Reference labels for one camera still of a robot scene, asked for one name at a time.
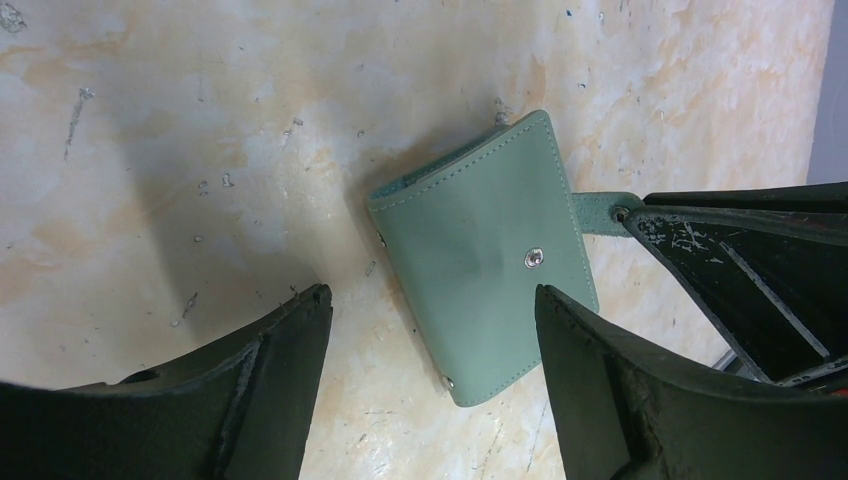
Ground green leather card holder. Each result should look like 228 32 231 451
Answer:
366 110 642 407

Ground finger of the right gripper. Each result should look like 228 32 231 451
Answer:
622 182 847 388

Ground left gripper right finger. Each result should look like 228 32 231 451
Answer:
535 285 847 479

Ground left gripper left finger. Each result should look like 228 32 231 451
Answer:
1 284 333 479

